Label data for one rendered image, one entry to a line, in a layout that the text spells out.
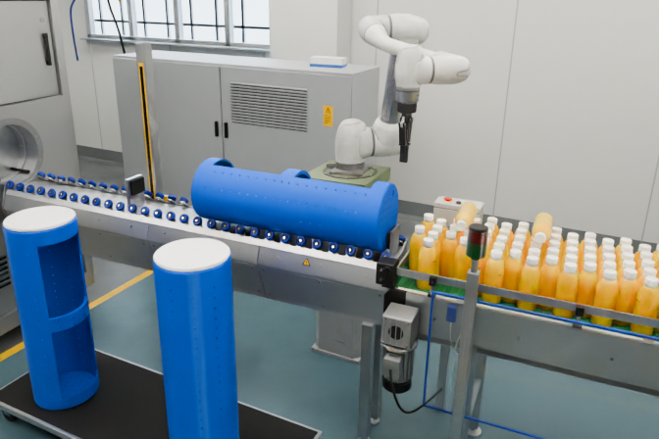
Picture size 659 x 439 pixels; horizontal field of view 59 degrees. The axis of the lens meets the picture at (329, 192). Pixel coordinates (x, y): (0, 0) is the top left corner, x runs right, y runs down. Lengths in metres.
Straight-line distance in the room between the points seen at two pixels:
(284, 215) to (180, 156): 2.57
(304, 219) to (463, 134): 2.92
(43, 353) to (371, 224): 1.54
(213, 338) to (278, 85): 2.37
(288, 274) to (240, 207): 0.36
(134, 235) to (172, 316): 0.81
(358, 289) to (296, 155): 2.01
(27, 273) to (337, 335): 1.62
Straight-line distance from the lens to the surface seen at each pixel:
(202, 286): 2.12
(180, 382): 2.36
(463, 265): 2.24
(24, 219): 2.74
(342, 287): 2.43
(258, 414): 2.82
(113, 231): 3.02
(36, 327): 2.83
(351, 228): 2.29
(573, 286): 2.15
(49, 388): 2.99
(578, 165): 5.00
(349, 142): 2.94
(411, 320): 2.13
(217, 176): 2.57
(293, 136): 4.21
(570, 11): 4.85
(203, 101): 4.61
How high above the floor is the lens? 1.96
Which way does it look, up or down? 19 degrees down
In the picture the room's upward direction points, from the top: 1 degrees clockwise
